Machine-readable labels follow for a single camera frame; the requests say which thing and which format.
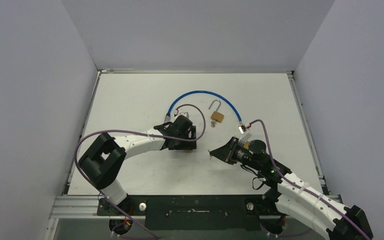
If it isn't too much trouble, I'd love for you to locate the blue cable lock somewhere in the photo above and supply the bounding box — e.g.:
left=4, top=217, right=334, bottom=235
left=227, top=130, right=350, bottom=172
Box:
left=164, top=90, right=244, bottom=128

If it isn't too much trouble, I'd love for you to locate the brass padlock long shackle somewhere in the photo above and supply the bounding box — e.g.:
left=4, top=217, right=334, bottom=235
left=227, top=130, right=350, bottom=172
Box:
left=208, top=99, right=225, bottom=124

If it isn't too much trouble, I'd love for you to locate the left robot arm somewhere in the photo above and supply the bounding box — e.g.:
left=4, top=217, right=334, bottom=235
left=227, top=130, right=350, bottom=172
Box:
left=78, top=115, right=197, bottom=216

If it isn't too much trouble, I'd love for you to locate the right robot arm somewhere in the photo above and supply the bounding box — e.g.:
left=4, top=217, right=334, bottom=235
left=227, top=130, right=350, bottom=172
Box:
left=209, top=137, right=374, bottom=240

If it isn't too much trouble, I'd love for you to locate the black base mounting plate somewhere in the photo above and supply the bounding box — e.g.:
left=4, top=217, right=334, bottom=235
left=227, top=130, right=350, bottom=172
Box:
left=95, top=194, right=296, bottom=232

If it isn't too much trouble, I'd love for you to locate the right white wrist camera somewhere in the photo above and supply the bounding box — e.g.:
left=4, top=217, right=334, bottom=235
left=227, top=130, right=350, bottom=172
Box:
left=238, top=124, right=252, bottom=144

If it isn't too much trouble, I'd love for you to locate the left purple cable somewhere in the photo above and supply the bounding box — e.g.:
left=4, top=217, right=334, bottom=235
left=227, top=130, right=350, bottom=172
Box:
left=74, top=103, right=207, bottom=240

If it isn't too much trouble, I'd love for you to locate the purple cable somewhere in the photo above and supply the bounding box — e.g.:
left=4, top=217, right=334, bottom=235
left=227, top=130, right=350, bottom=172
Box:
left=74, top=103, right=207, bottom=240
left=248, top=119, right=372, bottom=240

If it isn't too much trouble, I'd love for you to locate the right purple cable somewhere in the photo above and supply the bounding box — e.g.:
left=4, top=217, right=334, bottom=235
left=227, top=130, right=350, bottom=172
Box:
left=248, top=119, right=372, bottom=240

